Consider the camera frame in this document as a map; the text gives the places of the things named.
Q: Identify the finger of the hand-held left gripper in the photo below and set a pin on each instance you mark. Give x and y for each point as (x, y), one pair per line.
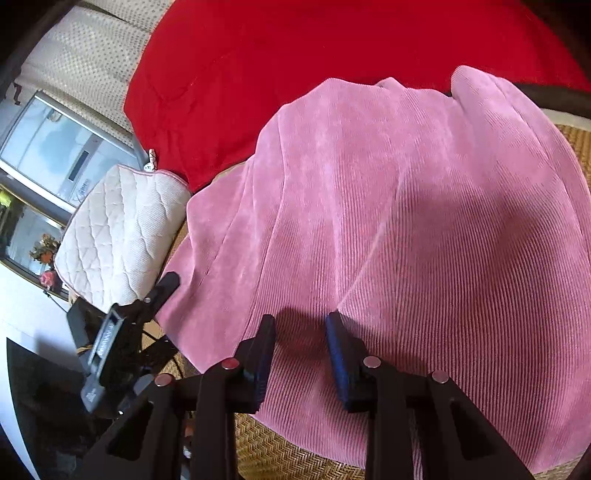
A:
(159, 353)
(167, 284)

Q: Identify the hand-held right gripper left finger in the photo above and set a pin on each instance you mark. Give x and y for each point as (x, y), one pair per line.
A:
(265, 350)

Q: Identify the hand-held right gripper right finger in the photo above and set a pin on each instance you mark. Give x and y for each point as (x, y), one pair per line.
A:
(337, 350)

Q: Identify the white quilted cushion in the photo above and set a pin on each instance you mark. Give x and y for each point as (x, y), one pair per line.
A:
(115, 230)

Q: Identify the black flat panel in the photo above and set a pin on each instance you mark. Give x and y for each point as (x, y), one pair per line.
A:
(41, 406)

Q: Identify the woven bamboo mat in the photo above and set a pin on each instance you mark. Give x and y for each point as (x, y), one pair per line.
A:
(286, 447)

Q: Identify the artificial flower bouquet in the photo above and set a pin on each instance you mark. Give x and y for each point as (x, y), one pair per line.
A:
(46, 258)

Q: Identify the small patterned cloth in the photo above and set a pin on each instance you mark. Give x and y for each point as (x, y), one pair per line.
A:
(151, 160)

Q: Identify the framed glass panel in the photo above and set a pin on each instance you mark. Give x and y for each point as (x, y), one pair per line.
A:
(21, 226)

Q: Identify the red blanket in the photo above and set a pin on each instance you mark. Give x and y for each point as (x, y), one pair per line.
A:
(254, 69)

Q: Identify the beige dotted curtain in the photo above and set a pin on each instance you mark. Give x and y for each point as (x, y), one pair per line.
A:
(83, 60)

